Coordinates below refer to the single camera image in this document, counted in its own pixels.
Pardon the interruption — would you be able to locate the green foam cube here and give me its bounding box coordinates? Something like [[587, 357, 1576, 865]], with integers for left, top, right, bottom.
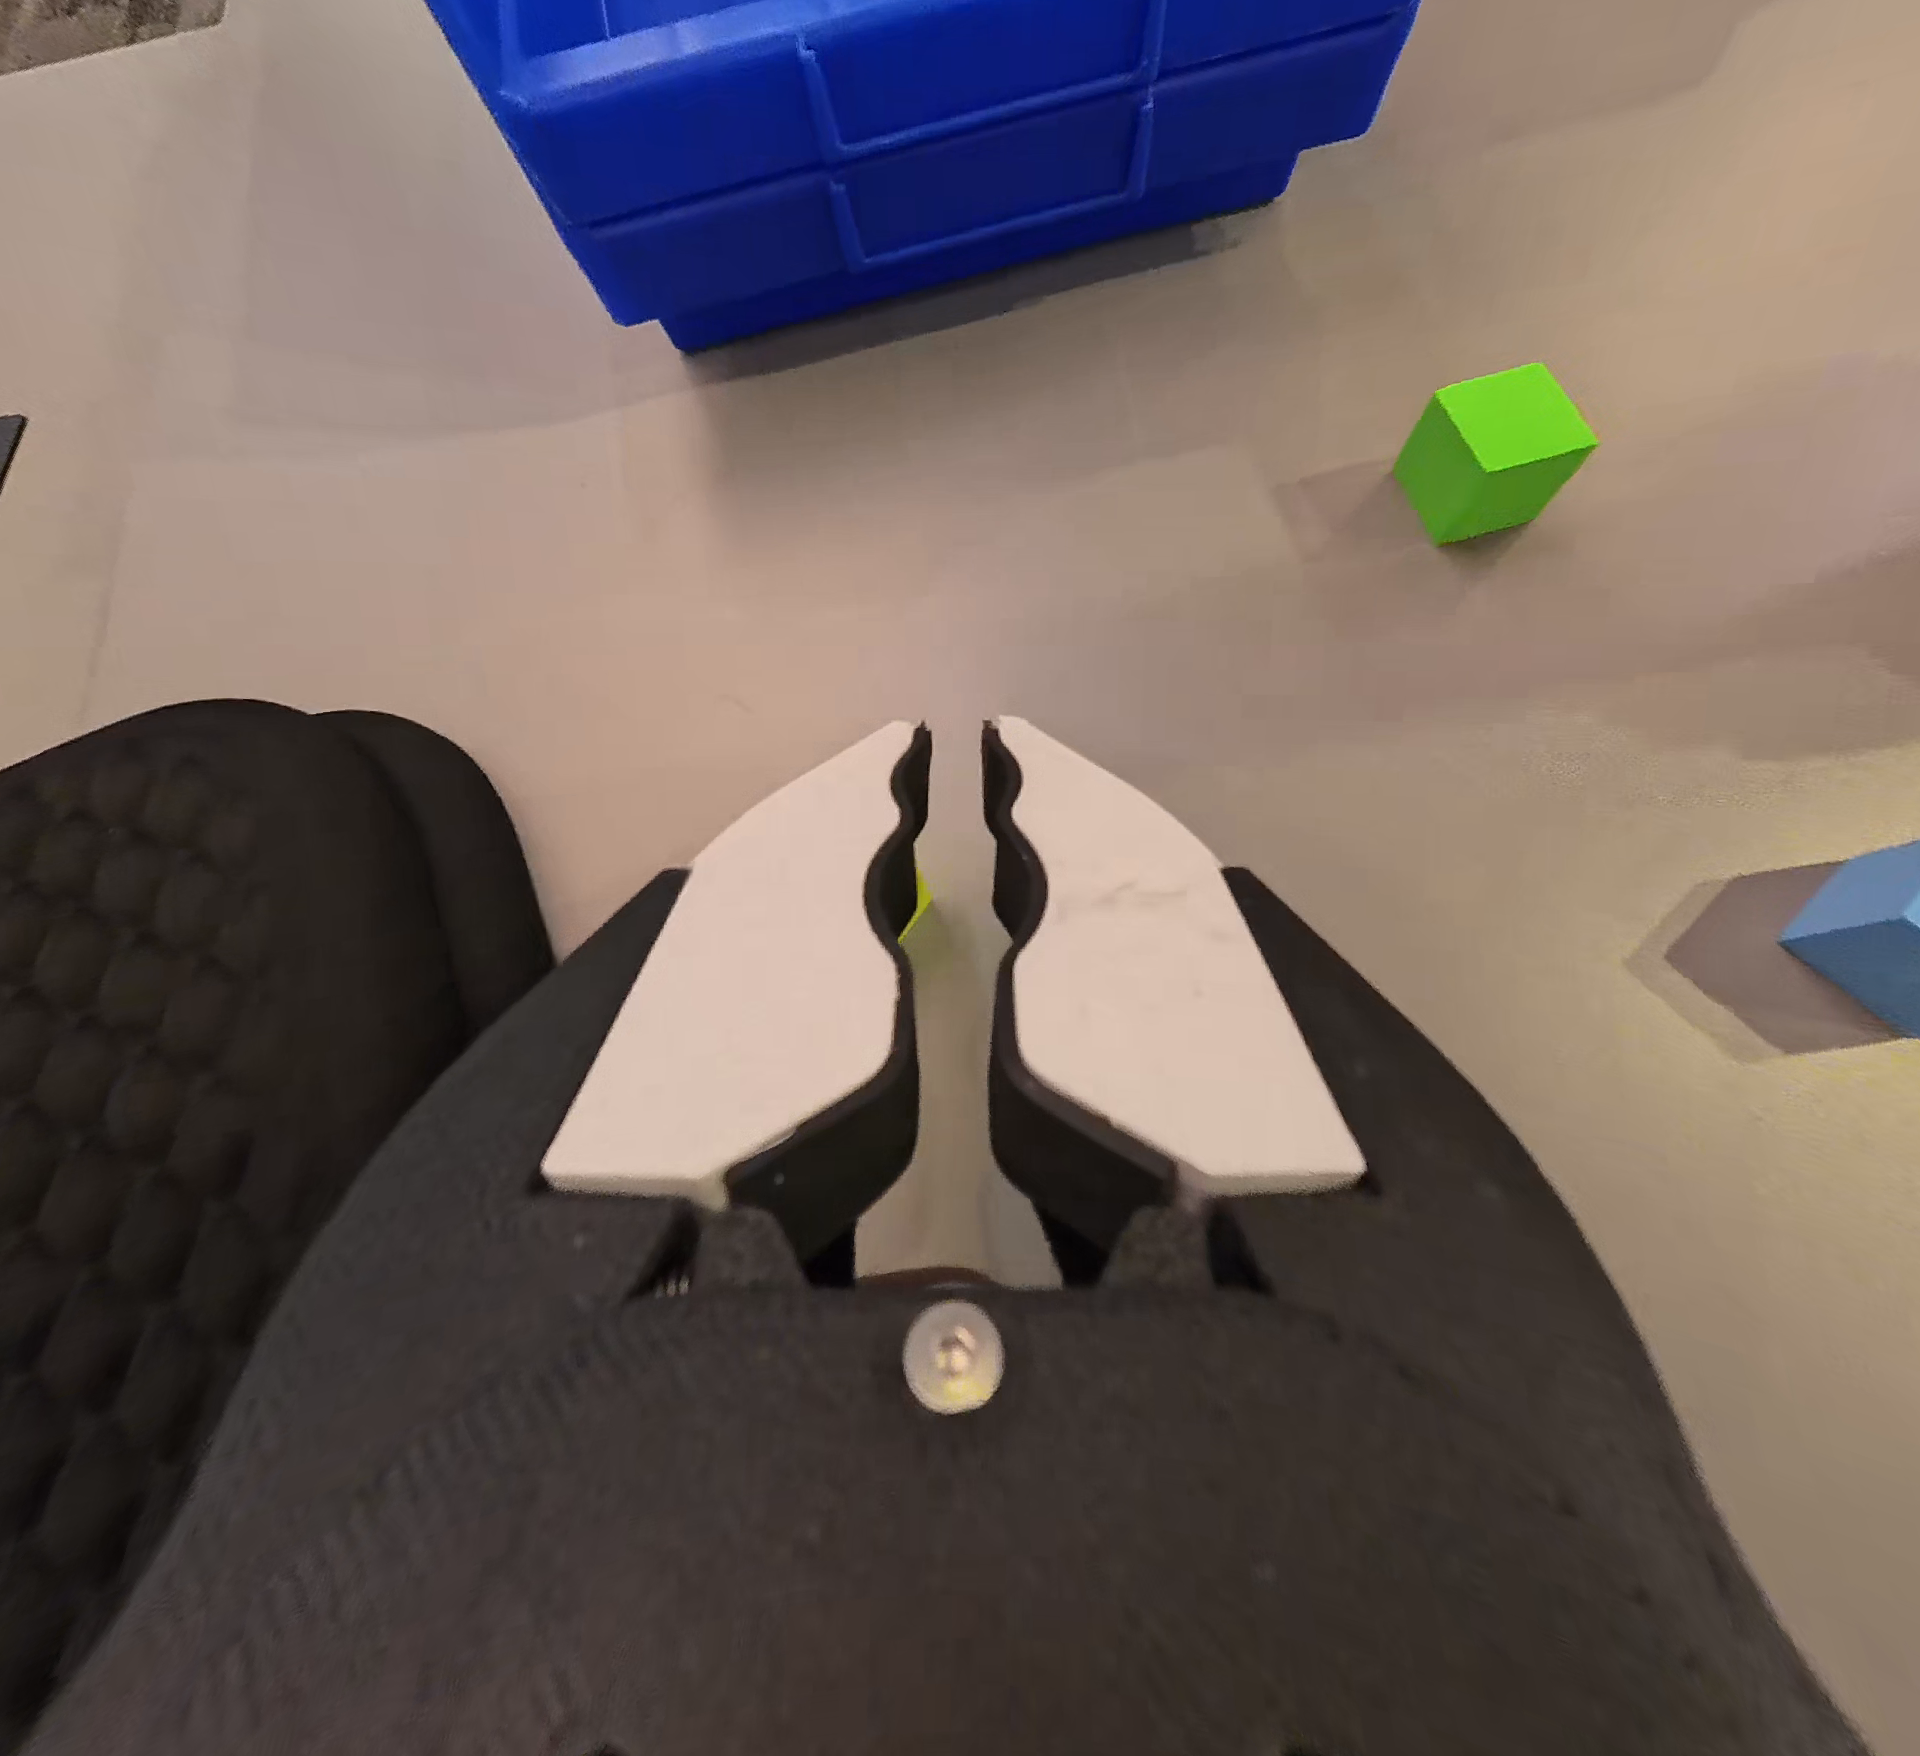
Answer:
[[1394, 364, 1604, 547]]

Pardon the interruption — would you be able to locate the blue foam cube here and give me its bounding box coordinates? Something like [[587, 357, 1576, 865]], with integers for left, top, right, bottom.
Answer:
[[1778, 842, 1920, 1044]]

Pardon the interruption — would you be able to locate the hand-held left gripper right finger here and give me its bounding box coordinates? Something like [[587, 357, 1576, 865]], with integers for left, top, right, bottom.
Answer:
[[980, 712, 1371, 1289]]

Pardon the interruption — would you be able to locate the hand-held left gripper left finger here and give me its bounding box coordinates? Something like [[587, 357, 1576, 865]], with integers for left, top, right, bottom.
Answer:
[[541, 716, 935, 1287]]

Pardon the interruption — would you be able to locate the blue plastic storage bin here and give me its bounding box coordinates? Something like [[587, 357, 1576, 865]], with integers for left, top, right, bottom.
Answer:
[[339, 0, 1477, 353]]

